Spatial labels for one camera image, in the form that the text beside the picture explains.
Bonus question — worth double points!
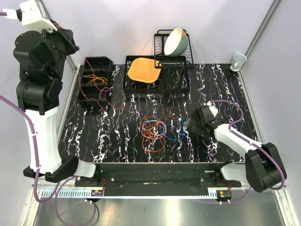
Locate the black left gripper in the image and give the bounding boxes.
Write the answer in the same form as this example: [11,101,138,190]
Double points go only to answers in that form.
[35,18,79,80]

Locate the yellow cable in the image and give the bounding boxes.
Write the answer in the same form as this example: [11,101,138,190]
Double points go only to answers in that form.
[83,74,108,85]

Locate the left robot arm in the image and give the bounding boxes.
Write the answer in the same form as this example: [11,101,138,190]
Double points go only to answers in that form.
[13,20,102,186]

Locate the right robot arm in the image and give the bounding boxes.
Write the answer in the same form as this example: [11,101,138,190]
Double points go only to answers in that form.
[185,105,287,193]

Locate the black tall dish rack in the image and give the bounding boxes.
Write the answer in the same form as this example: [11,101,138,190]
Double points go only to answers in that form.
[154,29,193,69]

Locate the black near storage bin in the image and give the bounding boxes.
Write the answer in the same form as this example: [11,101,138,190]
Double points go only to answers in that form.
[76,84,111,115]

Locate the white mug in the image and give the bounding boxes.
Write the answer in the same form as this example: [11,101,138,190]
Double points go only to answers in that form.
[230,53,247,72]

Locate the orange woven mat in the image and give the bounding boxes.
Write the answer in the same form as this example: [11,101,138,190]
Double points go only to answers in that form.
[127,57,161,84]

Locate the green ceramic bowl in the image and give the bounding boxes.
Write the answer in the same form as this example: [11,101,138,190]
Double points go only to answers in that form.
[164,28,188,57]

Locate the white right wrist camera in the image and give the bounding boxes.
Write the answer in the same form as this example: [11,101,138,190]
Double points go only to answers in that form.
[206,101,218,117]

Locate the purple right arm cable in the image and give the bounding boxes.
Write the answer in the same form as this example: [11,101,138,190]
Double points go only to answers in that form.
[195,99,285,204]

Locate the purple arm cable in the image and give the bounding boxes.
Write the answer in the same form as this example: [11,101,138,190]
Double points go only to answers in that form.
[195,99,285,204]
[0,10,98,223]

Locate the orange cable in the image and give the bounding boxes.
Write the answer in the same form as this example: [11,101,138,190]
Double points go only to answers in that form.
[140,115,166,153]

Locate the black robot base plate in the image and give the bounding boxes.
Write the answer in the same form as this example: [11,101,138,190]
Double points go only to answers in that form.
[75,162,242,198]

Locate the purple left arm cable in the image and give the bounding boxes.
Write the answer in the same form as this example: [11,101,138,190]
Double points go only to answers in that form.
[0,10,98,223]

